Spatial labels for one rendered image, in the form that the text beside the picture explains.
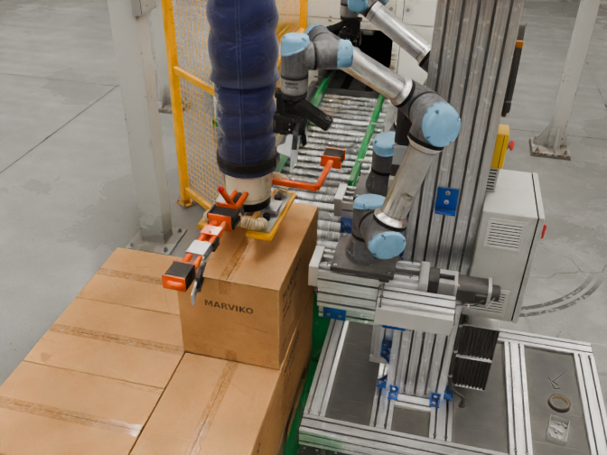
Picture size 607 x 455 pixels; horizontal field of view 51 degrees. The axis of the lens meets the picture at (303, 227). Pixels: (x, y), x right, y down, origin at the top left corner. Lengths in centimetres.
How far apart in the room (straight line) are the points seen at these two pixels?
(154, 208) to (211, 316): 171
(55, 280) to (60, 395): 158
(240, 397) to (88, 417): 54
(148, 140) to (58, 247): 99
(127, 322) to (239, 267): 65
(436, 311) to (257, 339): 69
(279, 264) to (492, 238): 77
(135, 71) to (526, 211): 227
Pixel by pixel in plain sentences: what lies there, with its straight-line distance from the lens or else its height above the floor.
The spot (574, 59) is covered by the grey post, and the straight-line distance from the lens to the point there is 550.
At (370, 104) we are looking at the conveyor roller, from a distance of 486.
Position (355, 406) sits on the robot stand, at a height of 21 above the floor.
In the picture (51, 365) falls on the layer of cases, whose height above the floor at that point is 54.
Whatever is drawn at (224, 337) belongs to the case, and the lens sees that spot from 250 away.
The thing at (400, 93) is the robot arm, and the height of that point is 166.
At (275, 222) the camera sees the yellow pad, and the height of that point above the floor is 107.
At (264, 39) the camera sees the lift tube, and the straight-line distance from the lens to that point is 211.
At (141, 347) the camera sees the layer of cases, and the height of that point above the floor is 54.
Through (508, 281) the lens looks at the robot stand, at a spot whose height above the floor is 95.
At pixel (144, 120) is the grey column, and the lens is 378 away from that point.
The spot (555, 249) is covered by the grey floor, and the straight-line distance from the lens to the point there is 447.
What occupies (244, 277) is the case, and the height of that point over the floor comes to 94.
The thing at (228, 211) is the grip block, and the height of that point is 120.
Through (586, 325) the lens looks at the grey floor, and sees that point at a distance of 391.
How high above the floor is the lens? 236
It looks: 33 degrees down
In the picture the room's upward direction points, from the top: 1 degrees clockwise
